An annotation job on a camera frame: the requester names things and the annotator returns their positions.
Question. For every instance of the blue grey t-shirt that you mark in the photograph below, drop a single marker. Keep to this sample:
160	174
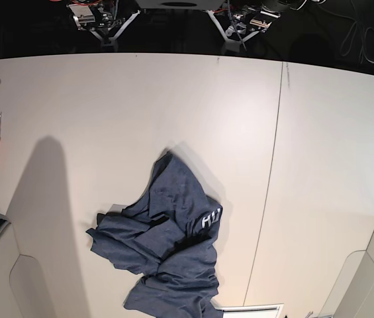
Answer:
167	238

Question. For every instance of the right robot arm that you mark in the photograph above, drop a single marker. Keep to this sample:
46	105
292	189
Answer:
95	15

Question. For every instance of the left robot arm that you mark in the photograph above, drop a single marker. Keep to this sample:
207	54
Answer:
246	17

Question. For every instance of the white framed tray bottom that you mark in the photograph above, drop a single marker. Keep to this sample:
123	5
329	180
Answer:
255	311

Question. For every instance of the white panel lower left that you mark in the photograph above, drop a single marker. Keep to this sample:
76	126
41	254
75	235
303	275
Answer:
23	289

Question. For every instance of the white panel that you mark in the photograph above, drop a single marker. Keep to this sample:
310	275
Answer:
353	292
23	289

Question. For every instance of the white panel lower right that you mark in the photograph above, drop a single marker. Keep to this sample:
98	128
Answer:
353	292

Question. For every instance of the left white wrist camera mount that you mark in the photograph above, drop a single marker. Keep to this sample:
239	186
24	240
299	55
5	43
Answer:
233	41

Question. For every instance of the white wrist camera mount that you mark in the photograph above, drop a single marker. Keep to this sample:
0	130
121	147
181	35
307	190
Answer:
110	33
233	41

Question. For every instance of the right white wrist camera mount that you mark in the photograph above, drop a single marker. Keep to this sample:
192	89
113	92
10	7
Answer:
110	33

